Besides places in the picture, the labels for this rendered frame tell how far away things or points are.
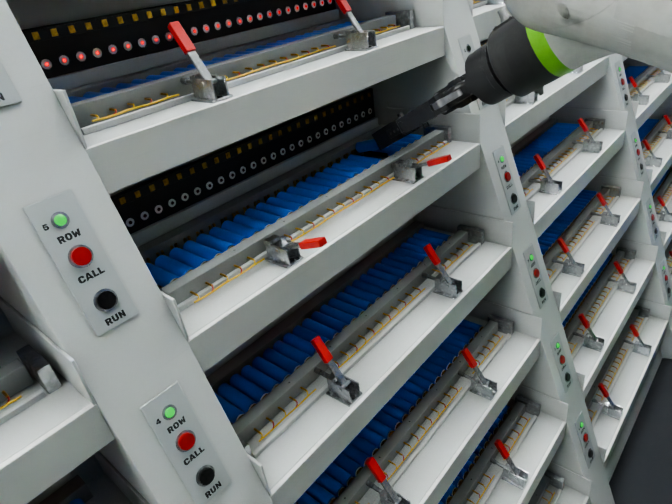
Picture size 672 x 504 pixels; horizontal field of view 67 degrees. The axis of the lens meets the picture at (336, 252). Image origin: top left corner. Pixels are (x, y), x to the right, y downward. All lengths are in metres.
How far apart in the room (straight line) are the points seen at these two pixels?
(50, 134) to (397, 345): 0.50
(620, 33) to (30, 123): 0.48
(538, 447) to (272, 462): 0.63
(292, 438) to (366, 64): 0.50
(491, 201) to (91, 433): 0.72
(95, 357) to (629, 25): 0.51
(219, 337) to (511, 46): 0.47
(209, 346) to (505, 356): 0.63
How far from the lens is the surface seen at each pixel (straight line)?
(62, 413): 0.51
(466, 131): 0.92
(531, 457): 1.10
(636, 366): 1.62
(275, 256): 0.60
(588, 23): 0.50
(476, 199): 0.96
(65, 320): 0.48
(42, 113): 0.50
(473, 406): 0.92
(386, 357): 0.73
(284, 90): 0.62
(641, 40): 0.48
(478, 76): 0.70
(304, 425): 0.66
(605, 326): 1.42
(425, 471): 0.83
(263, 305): 0.57
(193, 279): 0.57
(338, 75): 0.69
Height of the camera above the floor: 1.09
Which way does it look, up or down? 15 degrees down
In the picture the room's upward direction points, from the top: 23 degrees counter-clockwise
